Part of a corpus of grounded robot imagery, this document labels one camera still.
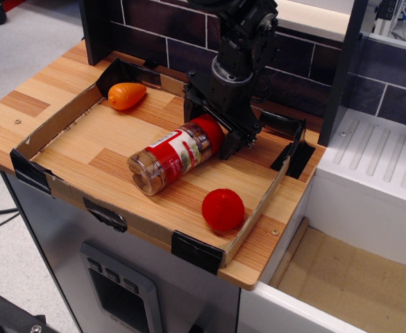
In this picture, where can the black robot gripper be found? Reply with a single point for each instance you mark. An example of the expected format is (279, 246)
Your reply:
(226, 95)

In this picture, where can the basil bottle red lid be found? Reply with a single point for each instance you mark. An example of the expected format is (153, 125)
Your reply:
(170, 157)

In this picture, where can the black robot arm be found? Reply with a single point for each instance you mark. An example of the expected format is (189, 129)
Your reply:
(248, 44)

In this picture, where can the cardboard fence with black tape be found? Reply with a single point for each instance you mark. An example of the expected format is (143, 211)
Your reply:
(80, 155)

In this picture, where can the red toy tomato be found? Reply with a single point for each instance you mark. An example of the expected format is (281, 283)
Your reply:
(223, 209)

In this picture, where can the orange toy carrot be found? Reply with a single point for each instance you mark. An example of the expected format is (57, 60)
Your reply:
(123, 96)

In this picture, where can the white toy sink unit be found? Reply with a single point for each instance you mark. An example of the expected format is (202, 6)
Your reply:
(342, 265)

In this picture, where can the grey toy oven panel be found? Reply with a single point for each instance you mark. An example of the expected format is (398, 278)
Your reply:
(129, 297)

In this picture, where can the dark grey right post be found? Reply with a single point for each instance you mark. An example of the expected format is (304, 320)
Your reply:
(333, 111)

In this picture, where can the dark grey post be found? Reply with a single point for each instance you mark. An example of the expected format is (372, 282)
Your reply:
(333, 111)
(95, 19)

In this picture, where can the dark grey left post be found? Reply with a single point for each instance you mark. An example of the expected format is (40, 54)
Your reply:
(95, 19)

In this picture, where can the black bracket with screw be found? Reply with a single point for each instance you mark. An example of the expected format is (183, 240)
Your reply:
(15, 319)

